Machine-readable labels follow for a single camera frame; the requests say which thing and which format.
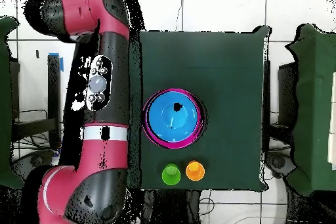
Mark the black stand frame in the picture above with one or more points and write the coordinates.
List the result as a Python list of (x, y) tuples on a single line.
[(53, 98)]

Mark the black box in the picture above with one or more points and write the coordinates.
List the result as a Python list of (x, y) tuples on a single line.
[(287, 95)]

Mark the green cloth covered table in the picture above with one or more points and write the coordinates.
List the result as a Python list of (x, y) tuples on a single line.
[(5, 37), (312, 103)]

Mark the dark green table cloth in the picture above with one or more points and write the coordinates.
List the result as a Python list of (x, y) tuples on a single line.
[(225, 63)]

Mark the large pink bowl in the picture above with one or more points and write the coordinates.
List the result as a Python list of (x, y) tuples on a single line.
[(170, 145)]

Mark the orange cup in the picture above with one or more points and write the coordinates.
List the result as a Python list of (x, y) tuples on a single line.
[(195, 171)]

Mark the blue tape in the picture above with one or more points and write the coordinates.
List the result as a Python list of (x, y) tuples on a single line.
[(61, 63)]

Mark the green cup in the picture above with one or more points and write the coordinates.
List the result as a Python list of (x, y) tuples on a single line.
[(171, 175)]

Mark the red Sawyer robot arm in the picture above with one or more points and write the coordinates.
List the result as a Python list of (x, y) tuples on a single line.
[(115, 76)]

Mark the black post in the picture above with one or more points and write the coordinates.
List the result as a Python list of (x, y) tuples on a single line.
[(266, 98)]

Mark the black equipment base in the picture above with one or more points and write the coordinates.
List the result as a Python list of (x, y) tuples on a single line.
[(34, 161), (279, 162)]

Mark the large blue bowl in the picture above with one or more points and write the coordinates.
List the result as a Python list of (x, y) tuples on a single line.
[(162, 124)]

